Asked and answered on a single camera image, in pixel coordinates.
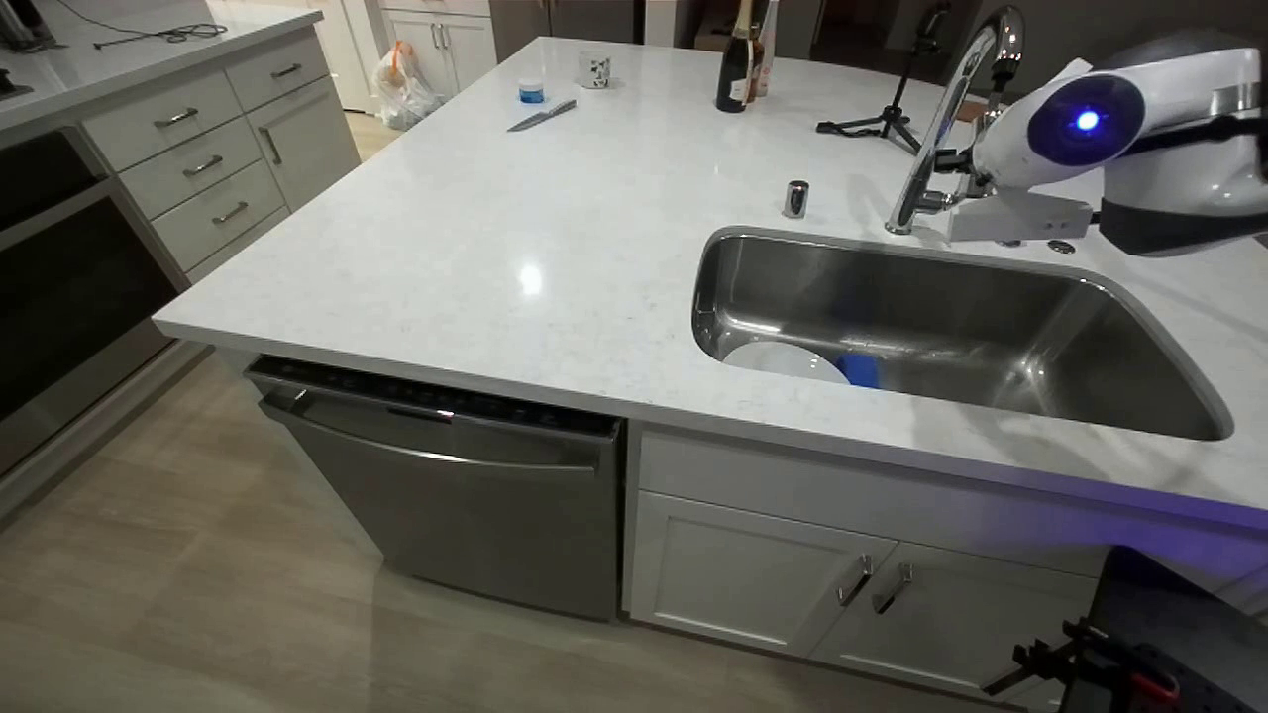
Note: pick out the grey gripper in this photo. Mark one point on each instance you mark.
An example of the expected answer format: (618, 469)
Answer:
(1052, 221)

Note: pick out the chrome pull-down kitchen faucet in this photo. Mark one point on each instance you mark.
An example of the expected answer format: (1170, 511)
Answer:
(939, 126)

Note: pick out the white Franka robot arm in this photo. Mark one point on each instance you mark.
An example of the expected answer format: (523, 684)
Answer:
(1035, 152)

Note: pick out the round metal hole cap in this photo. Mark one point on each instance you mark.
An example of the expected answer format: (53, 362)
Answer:
(1063, 246)

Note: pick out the stainless steel sink basin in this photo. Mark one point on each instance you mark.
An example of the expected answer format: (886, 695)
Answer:
(974, 319)

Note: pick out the round wooden coaster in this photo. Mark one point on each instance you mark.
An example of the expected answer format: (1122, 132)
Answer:
(974, 111)

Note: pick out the small black tripod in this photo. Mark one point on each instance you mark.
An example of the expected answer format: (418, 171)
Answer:
(874, 127)

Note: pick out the blue sponge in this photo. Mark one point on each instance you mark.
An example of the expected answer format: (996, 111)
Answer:
(862, 371)

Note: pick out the white plate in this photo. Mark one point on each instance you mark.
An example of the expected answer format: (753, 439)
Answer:
(778, 359)

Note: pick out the brown box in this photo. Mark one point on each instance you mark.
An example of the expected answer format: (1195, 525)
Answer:
(762, 52)

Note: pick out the dark glass bottle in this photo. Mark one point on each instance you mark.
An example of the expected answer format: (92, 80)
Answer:
(734, 80)

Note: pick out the white sink front panel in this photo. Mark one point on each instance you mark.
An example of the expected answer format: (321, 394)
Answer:
(816, 481)

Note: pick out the white cabinet door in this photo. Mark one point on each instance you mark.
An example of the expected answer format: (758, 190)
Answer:
(737, 567)
(984, 629)

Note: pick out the blue tape roll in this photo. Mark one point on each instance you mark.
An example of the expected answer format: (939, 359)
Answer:
(533, 93)

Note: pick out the black clamp stand, red part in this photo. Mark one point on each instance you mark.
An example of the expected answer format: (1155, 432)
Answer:
(1096, 668)

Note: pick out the dark robot cart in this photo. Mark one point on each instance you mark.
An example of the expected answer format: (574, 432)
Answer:
(1195, 635)

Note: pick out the white background cabinet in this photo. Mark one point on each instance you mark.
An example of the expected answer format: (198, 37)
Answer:
(450, 41)

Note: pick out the white plastic bag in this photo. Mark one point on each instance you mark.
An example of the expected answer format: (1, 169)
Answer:
(403, 86)

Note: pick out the stainless steel dishwasher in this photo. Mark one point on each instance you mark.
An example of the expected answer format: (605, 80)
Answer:
(462, 518)

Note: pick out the grey cabinet door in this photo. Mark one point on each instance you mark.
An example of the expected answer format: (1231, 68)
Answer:
(318, 140)

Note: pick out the grey cabinet drawer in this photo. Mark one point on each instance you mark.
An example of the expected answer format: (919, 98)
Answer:
(198, 233)
(162, 179)
(132, 126)
(272, 80)

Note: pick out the black built-in oven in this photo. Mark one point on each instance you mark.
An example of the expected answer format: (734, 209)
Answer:
(64, 304)

